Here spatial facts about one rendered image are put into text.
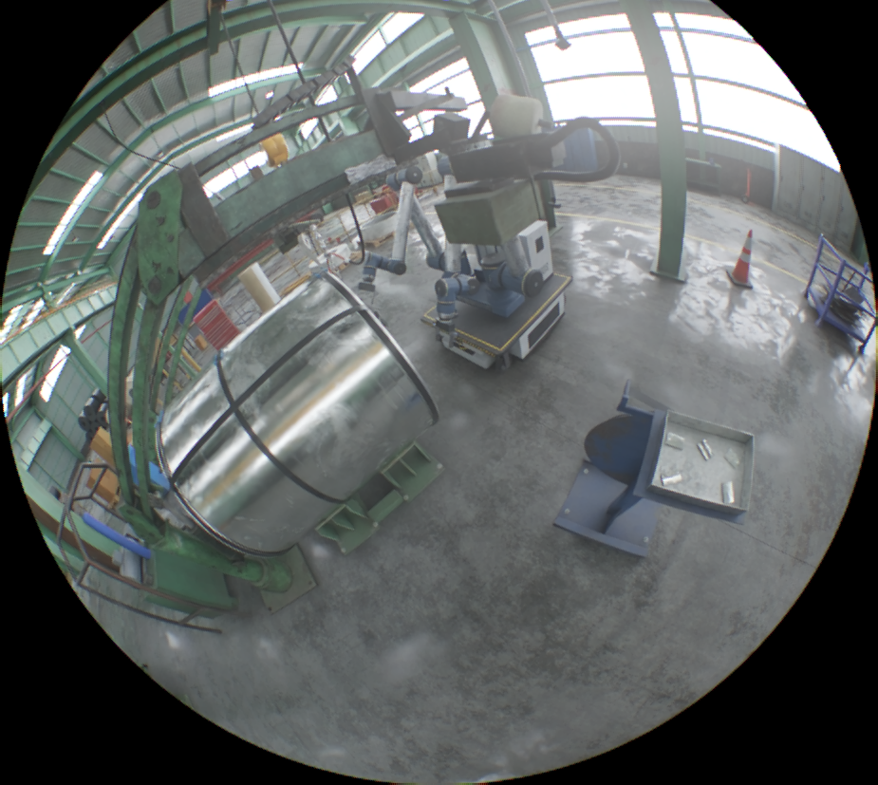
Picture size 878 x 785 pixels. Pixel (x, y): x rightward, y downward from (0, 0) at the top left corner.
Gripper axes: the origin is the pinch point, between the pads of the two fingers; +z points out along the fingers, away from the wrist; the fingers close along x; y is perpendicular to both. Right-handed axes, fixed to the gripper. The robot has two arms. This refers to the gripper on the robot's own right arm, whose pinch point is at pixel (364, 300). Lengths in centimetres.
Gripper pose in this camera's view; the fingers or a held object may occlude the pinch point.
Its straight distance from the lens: 210.3
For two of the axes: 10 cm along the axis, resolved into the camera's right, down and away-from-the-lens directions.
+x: -9.1, -1.4, -4.0
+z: -1.4, 9.9, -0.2
